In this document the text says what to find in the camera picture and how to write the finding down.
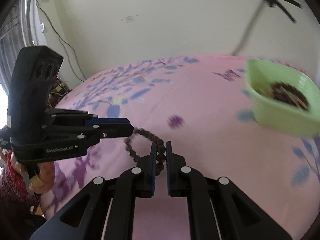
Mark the red patterned sleeve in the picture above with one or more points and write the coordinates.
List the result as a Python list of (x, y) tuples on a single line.
[(16, 202)]

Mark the pink floral bedsheet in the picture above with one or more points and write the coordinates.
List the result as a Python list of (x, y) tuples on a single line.
[(201, 105)]

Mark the green plastic tray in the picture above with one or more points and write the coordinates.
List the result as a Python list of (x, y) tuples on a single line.
[(283, 98)]

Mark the white window frame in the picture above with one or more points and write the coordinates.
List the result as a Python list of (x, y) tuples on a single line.
[(22, 27)]

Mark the person's left hand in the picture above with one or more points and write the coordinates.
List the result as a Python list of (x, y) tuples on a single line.
[(44, 178)]

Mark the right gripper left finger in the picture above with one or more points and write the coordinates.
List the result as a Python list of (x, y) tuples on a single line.
[(104, 209)]

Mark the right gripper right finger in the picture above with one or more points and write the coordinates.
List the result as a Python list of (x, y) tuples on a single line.
[(217, 208)]

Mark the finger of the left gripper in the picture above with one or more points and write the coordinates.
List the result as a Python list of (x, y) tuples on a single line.
[(110, 132), (106, 121)]

